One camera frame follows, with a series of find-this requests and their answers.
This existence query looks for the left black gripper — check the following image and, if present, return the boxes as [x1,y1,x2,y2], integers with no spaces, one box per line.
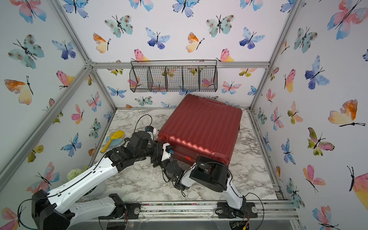
[135,142,168,163]

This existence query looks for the red hard-shell suitcase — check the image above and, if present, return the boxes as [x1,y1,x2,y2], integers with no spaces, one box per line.
[158,94,242,165]

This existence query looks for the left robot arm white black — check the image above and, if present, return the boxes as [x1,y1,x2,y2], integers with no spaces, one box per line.
[31,130,155,230]

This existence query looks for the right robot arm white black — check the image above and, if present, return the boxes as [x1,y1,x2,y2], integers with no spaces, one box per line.
[151,153,258,219]

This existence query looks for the yellow toy shovel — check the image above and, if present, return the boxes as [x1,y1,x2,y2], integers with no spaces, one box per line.
[100,130,125,153]

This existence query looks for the light blue toy piece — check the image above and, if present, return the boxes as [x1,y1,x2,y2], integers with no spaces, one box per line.
[106,136,123,150]

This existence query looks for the green white fuzzy ball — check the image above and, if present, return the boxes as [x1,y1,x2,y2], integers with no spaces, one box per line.
[67,169,86,181]

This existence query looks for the aluminium front mounting rail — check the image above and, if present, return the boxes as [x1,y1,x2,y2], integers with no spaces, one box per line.
[57,200,300,222]

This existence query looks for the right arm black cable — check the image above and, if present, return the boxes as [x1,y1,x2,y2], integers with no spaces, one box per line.
[160,162,265,230]

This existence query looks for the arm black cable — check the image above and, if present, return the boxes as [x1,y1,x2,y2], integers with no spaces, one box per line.
[160,162,265,230]
[17,114,153,230]

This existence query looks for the black wire wall basket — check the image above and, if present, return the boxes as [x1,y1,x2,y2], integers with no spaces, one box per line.
[128,59,218,95]

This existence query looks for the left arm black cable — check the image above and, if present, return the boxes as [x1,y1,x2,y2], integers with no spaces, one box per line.
[17,114,153,230]

